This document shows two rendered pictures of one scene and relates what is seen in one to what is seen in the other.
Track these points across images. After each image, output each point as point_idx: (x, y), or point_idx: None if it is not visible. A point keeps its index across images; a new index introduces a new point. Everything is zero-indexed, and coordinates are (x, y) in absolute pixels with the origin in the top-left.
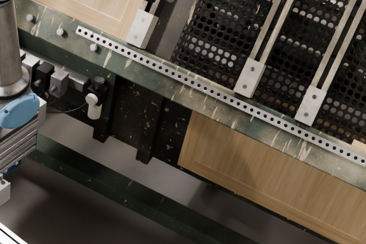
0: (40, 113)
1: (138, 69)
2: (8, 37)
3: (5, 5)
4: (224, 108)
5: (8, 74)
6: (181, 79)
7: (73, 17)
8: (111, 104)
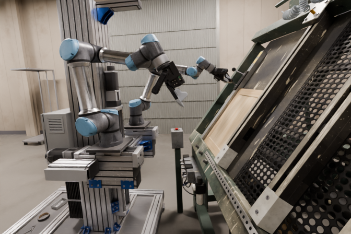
0: (133, 158)
1: (213, 177)
2: (77, 83)
3: (73, 67)
4: (241, 227)
5: (80, 104)
6: (226, 190)
7: (210, 149)
8: (207, 199)
